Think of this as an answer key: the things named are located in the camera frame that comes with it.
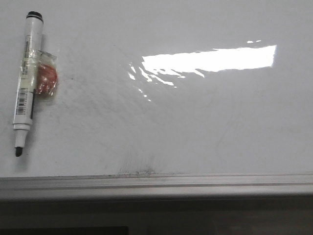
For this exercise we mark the white black whiteboard marker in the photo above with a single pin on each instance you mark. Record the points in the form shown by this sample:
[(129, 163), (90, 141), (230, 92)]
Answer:
[(27, 83)]

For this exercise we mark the white whiteboard with aluminium frame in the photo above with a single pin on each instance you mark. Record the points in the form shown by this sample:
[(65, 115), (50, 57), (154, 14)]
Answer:
[(162, 99)]

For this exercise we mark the red tag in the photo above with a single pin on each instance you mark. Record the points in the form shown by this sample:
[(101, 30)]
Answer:
[(47, 75)]

